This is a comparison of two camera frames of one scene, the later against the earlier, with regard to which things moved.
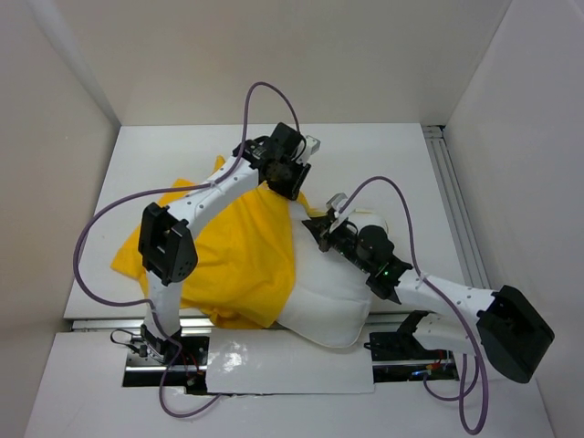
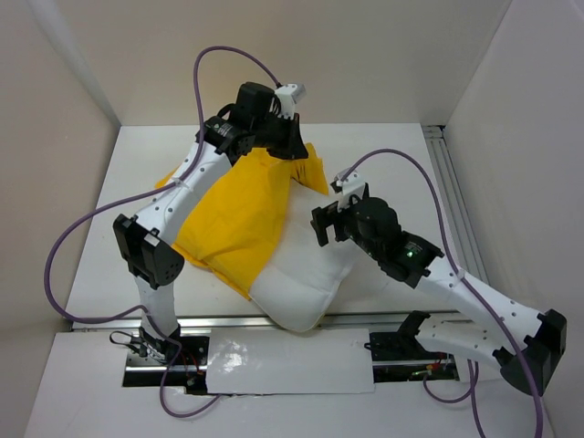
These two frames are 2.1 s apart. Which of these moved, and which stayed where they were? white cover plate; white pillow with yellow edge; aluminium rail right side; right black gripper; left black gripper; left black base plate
Moved: left black gripper; white pillow with yellow edge
Stayed: aluminium rail right side; left black base plate; white cover plate; right black gripper
